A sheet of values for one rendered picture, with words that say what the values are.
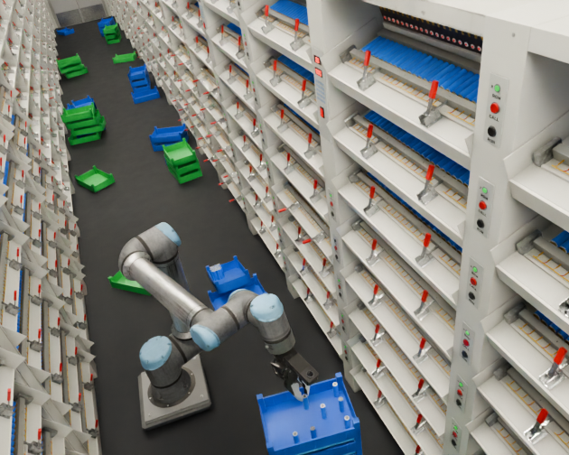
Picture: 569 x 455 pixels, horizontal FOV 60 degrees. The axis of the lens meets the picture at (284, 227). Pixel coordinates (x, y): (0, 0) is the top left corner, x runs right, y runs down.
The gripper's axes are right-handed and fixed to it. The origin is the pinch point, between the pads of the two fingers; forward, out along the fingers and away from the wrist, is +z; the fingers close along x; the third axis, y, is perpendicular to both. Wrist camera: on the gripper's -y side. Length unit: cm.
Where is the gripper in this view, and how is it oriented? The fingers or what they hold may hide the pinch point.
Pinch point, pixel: (304, 396)
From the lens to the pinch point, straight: 167.3
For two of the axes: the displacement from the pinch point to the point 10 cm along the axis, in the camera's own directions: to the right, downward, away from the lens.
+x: -7.3, 4.8, -4.8
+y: -6.1, -1.5, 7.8
